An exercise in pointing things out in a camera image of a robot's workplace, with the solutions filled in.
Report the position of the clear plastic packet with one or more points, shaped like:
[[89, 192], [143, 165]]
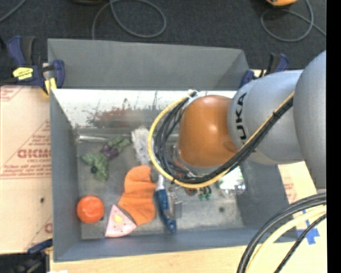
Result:
[[230, 182]]

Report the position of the orange ball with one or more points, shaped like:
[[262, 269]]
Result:
[[90, 209]]

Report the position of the orange cloth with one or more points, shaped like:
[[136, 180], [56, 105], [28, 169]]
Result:
[[137, 195]]

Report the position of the pink toy pizza slice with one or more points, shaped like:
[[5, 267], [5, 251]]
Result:
[[118, 223]]

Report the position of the white fuzzy brush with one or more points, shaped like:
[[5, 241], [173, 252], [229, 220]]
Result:
[[140, 146]]

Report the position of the brown cardboard board red print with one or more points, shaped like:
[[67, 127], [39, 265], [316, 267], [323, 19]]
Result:
[[22, 152]]

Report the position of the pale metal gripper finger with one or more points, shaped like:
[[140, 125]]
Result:
[[178, 208]]

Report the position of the grey metal bin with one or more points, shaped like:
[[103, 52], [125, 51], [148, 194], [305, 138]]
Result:
[[130, 67]]

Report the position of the green and purple toy figure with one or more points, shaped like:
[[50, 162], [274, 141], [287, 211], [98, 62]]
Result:
[[100, 162]]

